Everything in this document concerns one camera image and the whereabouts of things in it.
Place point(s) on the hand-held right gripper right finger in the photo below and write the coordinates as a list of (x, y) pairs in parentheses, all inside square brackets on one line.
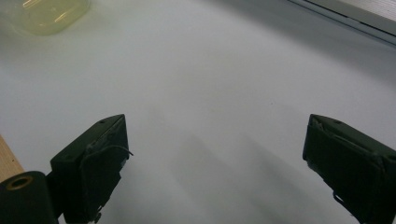
[(351, 161)]

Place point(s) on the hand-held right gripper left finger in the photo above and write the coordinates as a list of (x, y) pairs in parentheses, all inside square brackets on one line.
[(93, 168)]

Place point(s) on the green round plastic bowl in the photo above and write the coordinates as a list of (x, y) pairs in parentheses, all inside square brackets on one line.
[(46, 15)]

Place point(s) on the wooden table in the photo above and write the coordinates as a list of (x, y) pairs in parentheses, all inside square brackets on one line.
[(7, 161)]

